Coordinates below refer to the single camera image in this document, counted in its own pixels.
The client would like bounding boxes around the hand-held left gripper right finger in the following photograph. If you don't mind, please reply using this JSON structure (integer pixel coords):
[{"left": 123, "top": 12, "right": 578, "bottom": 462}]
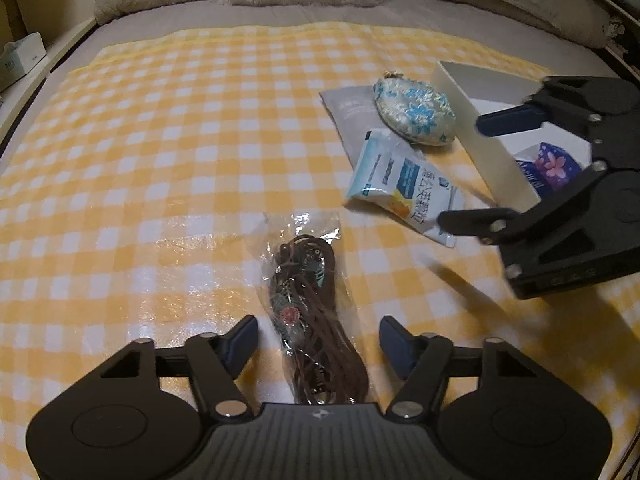
[{"left": 379, "top": 315, "right": 541, "bottom": 418}]

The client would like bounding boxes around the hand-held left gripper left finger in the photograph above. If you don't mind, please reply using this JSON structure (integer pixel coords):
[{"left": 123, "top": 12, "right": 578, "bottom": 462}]
[{"left": 100, "top": 315, "right": 260, "bottom": 418}]

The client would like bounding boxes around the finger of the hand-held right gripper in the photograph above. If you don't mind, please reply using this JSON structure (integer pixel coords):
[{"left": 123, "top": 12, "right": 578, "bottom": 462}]
[
  {"left": 438, "top": 161, "right": 615, "bottom": 247},
  {"left": 476, "top": 75, "right": 640, "bottom": 171}
]

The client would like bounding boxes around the white cardboard box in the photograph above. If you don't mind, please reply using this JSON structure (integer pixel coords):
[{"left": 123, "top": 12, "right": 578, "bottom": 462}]
[{"left": 432, "top": 60, "right": 596, "bottom": 214}]

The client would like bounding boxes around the blue floral tissue pack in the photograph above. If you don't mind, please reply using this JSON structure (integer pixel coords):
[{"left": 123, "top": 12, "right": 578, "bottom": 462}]
[{"left": 514, "top": 141, "right": 584, "bottom": 197}]

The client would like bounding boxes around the bagged brown cord necklace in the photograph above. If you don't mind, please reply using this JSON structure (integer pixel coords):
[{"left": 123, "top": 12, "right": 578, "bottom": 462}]
[{"left": 262, "top": 210, "right": 372, "bottom": 406}]

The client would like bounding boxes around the white blue wipes packet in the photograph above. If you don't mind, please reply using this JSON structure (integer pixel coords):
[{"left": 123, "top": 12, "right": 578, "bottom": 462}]
[{"left": 345, "top": 129, "right": 466, "bottom": 249}]

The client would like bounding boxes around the floral blue fabric pouch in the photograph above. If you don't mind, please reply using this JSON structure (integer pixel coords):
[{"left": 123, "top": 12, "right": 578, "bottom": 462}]
[{"left": 372, "top": 71, "right": 457, "bottom": 147}]

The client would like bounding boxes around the grey flat packet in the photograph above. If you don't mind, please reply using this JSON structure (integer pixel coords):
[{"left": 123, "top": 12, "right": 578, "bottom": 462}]
[{"left": 320, "top": 85, "right": 382, "bottom": 169}]

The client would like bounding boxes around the yellow checked mat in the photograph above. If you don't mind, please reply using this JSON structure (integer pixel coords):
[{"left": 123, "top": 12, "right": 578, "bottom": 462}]
[{"left": 0, "top": 22, "right": 640, "bottom": 480}]

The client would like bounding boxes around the grey bed mattress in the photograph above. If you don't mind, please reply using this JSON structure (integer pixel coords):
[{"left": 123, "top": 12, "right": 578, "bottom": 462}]
[{"left": 62, "top": 0, "right": 628, "bottom": 81}]

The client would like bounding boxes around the white tissue box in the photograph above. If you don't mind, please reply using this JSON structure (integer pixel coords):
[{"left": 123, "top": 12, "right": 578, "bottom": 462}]
[{"left": 0, "top": 32, "right": 47, "bottom": 92}]

